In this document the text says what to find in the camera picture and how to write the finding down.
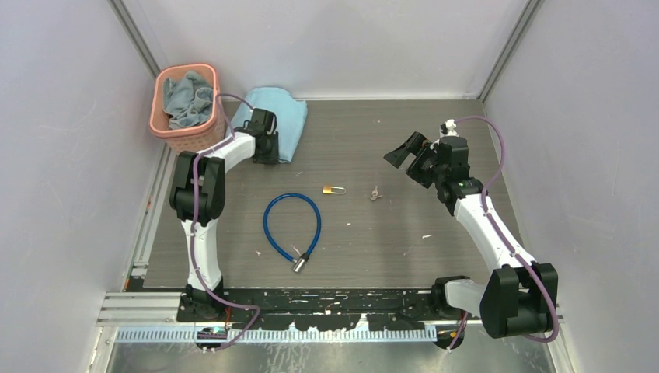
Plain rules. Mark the grey-blue cloth in basket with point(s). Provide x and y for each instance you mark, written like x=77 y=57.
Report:
x=187 y=102

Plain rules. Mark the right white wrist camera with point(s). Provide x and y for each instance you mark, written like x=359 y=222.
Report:
x=449 y=128

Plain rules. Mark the folded light blue towel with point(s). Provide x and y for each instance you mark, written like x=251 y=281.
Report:
x=291 y=116

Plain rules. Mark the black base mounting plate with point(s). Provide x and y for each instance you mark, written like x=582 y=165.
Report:
x=325 y=309

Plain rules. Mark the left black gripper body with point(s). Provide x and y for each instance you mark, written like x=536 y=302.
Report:
x=272 y=153

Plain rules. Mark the blue cable bike lock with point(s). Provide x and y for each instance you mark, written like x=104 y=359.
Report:
x=302 y=259

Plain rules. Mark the small brass padlock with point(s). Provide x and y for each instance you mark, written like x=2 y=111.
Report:
x=333 y=190

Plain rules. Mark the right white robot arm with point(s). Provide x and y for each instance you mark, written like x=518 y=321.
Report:
x=519 y=299

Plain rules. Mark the pink plastic laundry basket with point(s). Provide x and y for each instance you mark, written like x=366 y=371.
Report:
x=193 y=138

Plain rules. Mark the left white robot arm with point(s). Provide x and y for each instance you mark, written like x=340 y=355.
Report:
x=198 y=196

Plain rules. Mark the small silver key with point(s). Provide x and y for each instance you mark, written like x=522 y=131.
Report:
x=375 y=194

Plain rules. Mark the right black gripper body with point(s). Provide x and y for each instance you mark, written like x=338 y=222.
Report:
x=424 y=169

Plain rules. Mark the aluminium frame rail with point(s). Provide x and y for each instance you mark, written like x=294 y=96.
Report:
x=138 y=309

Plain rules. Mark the white slotted cable duct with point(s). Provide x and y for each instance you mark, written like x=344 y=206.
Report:
x=217 y=335

